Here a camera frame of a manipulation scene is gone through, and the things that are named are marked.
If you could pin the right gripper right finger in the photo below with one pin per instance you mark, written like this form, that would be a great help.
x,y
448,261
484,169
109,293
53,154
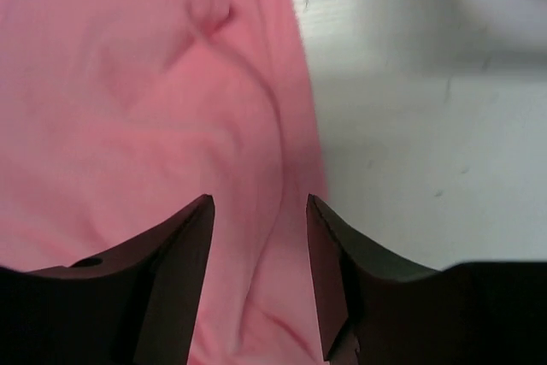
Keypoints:
x,y
376,307

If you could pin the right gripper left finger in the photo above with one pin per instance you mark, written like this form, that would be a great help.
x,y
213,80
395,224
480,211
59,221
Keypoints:
x,y
135,303

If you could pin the pink t shirt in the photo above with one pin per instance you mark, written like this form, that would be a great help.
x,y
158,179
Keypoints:
x,y
115,114

